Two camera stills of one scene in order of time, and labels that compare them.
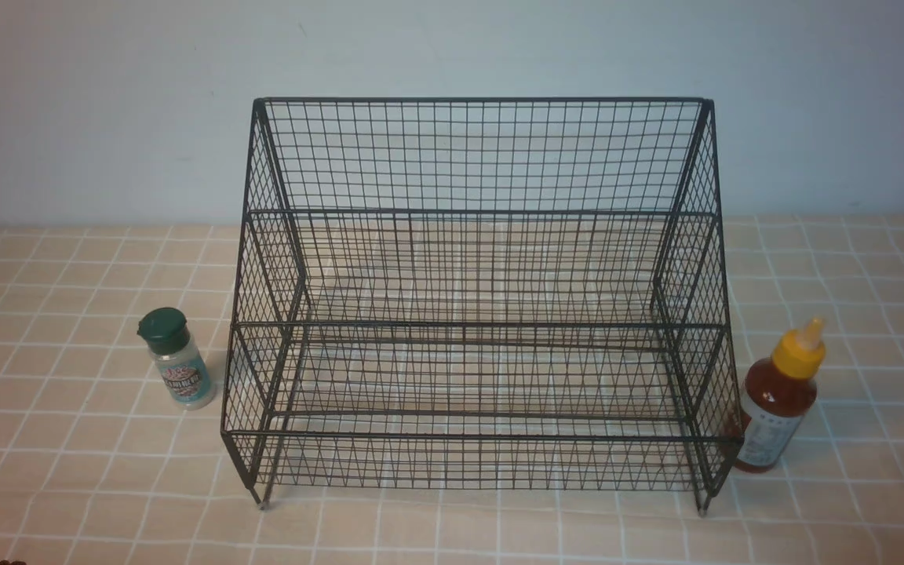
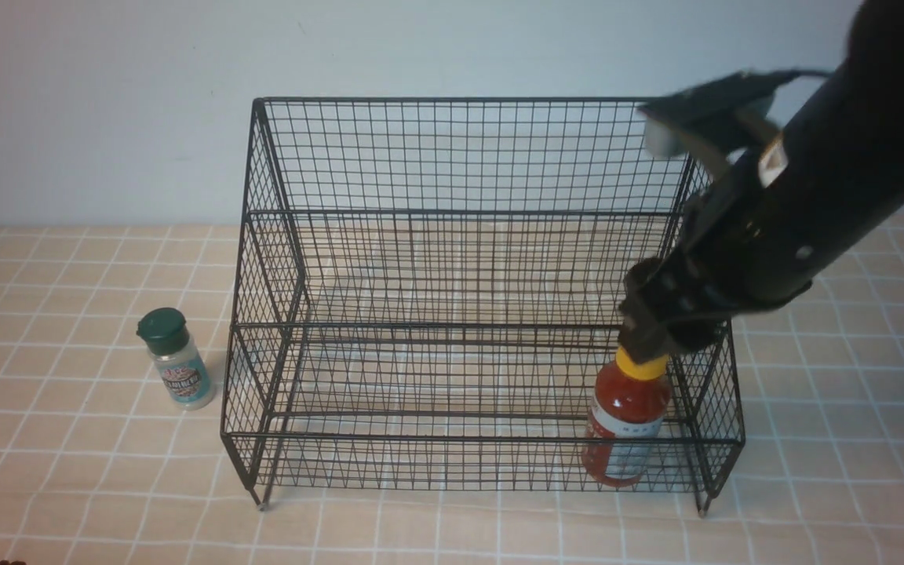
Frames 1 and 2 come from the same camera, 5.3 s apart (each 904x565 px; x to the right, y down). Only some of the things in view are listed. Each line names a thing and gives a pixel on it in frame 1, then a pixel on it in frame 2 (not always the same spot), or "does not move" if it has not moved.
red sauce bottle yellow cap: (780, 391) to (629, 407)
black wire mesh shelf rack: (523, 294) does not move
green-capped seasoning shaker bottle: (179, 362) does not move
